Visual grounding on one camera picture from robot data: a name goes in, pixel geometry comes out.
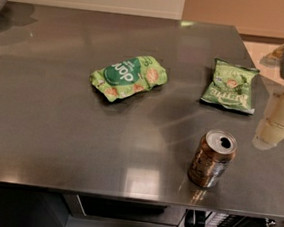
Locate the orange soda can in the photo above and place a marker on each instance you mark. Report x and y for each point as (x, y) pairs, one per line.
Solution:
(215, 152)

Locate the green kettle chip bag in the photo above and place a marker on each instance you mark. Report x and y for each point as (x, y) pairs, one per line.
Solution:
(231, 87)

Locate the green rice chip bag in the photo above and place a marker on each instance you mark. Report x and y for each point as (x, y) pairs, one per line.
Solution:
(129, 77)

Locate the microwave under counter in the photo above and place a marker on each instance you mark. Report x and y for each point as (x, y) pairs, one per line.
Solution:
(102, 212)

